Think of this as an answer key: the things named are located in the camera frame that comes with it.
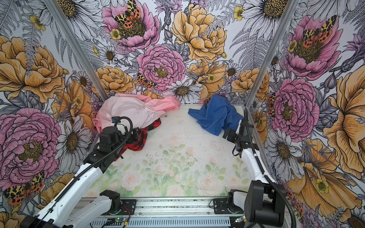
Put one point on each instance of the right aluminium corner post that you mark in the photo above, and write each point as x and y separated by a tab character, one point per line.
284	23

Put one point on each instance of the red black plaid cloth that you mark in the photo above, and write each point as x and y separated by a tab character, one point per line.
138	143

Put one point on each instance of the left aluminium corner post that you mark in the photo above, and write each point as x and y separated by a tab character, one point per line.
67	30

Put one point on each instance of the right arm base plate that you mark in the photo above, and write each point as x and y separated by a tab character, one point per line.
221	206

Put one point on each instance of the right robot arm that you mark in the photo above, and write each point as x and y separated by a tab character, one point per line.
264	202

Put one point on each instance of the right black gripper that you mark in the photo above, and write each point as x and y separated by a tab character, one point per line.
230	137

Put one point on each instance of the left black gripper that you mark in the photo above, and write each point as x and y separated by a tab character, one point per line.
129	135

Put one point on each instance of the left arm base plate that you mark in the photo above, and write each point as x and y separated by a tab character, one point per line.
127	206

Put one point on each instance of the pink cloth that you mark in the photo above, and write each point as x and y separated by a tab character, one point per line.
142	110

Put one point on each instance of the blue cloth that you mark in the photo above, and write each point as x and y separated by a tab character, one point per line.
217	115

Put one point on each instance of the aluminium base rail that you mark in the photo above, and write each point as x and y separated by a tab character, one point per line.
180	212

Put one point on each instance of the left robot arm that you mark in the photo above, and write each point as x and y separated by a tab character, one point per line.
58	213

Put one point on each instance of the aluminium corner post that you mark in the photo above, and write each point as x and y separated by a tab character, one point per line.
67	30
284	23

